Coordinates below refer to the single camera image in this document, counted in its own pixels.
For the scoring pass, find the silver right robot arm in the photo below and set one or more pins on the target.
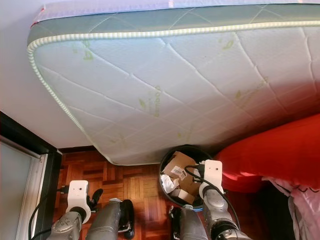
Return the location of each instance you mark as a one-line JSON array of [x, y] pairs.
[[217, 207]]

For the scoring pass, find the silver left robot leg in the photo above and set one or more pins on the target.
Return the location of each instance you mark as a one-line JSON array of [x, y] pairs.
[[105, 222]]

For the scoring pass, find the silver robot leg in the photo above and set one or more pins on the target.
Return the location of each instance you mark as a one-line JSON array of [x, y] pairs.
[[105, 222], [190, 227]]

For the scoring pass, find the white crumpled paper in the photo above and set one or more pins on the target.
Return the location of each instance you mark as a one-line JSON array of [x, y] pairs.
[[169, 182]]

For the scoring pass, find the frosted glass door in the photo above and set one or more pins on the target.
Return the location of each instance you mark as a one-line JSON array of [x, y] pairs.
[[15, 195]]

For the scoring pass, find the brown cardboard box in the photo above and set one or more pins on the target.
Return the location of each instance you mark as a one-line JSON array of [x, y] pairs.
[[185, 182]]

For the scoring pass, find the silver right robot leg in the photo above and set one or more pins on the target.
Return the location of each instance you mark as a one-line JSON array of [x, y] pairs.
[[190, 227]]

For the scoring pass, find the black waste bin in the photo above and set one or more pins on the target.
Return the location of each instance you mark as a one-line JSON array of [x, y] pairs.
[[185, 147]]

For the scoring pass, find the white quilted mattress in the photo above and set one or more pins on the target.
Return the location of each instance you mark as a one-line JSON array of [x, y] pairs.
[[170, 90]]

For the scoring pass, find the red folded futon cushion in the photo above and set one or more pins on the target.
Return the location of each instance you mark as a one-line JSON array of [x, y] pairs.
[[275, 155]]

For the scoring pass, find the pink cartoon print quilt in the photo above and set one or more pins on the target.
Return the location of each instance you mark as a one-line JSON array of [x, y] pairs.
[[307, 210]]

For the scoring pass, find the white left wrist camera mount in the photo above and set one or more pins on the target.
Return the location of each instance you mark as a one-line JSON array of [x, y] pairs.
[[78, 192]]

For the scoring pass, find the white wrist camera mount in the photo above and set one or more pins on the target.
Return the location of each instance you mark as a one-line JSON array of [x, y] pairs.
[[78, 192], [212, 172]]

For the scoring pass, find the black door frame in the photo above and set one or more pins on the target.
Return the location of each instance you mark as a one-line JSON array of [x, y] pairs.
[[30, 140]]

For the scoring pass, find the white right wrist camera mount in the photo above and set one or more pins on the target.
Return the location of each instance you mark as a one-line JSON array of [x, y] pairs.
[[212, 172]]

